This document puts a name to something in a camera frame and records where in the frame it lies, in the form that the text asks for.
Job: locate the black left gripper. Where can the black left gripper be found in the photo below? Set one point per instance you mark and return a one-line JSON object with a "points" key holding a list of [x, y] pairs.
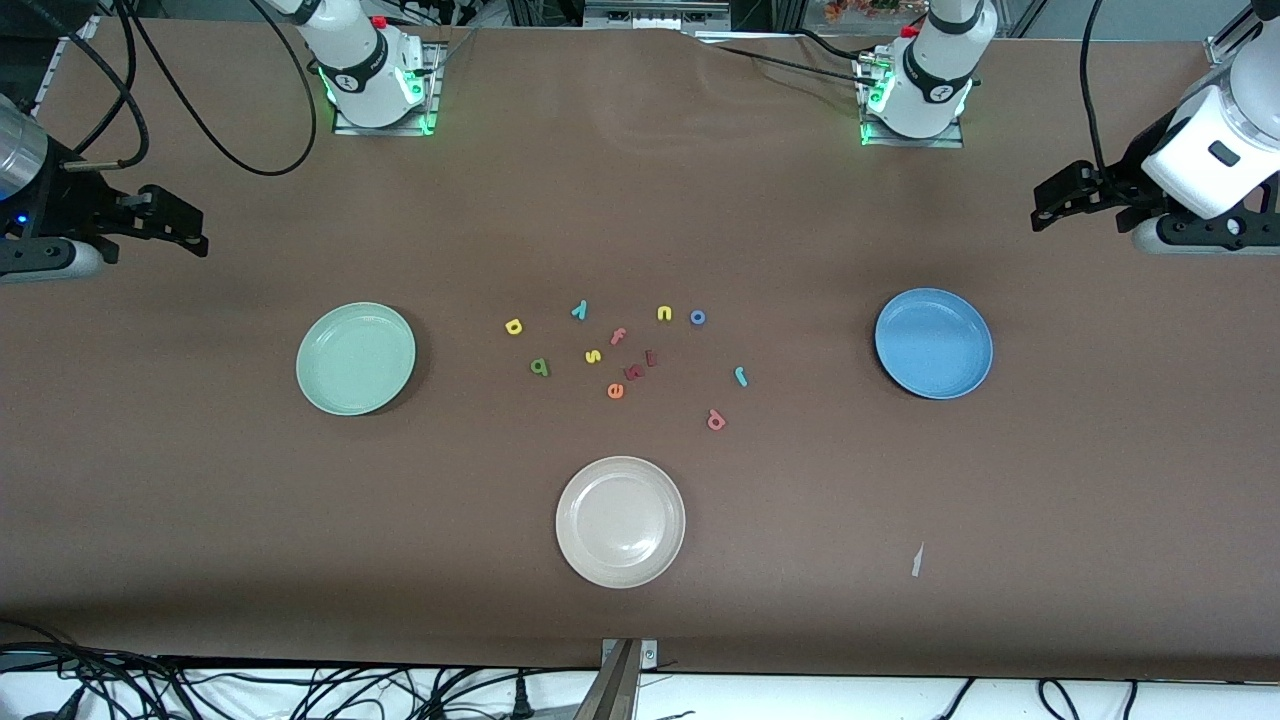
{"points": [[1127, 181]]}

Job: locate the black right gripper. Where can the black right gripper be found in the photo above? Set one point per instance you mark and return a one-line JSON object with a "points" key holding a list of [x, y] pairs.
{"points": [[72, 203]]}

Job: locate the green foam letter q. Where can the green foam letter q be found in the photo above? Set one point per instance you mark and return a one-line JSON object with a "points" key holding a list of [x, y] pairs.
{"points": [[541, 369]]}

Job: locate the salmon foam letter p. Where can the salmon foam letter p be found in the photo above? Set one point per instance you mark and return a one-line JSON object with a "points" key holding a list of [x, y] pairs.
{"points": [[713, 424]]}

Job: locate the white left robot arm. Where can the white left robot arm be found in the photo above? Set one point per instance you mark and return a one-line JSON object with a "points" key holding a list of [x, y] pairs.
{"points": [[930, 80]]}

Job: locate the blue plate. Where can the blue plate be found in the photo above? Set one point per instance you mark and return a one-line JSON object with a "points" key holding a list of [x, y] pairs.
{"points": [[933, 345]]}

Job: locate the green plate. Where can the green plate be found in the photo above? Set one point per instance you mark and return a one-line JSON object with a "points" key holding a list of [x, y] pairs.
{"points": [[355, 360]]}

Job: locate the orange artificial flowers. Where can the orange artificial flowers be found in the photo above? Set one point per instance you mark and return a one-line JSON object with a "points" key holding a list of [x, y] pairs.
{"points": [[860, 8]]}

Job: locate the small white tape scrap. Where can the small white tape scrap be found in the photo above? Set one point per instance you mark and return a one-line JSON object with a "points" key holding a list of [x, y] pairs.
{"points": [[917, 562]]}

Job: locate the brown table cover sheet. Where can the brown table cover sheet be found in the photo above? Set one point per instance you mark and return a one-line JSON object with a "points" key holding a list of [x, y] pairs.
{"points": [[640, 200]]}

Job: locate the silver electronics box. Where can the silver electronics box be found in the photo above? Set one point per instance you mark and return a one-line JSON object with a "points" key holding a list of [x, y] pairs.
{"points": [[655, 12]]}

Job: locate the beige plate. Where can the beige plate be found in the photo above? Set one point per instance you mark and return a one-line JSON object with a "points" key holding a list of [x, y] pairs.
{"points": [[620, 522]]}

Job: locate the black power plug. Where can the black power plug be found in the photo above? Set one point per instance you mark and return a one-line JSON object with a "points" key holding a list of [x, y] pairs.
{"points": [[520, 698]]}

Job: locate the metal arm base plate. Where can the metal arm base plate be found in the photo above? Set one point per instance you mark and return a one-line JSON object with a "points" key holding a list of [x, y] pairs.
{"points": [[432, 100], [955, 138]]}

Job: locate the aluminium frame rail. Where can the aluminium frame rail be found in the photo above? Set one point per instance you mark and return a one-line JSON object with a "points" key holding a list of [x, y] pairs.
{"points": [[78, 28], [1222, 45]]}

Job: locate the silver metal bracket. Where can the silver metal bracket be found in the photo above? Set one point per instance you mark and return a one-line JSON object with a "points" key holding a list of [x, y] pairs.
{"points": [[649, 655]]}

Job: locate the aluminium mounting post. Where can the aluminium mounting post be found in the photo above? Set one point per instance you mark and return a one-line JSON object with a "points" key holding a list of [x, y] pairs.
{"points": [[610, 695]]}

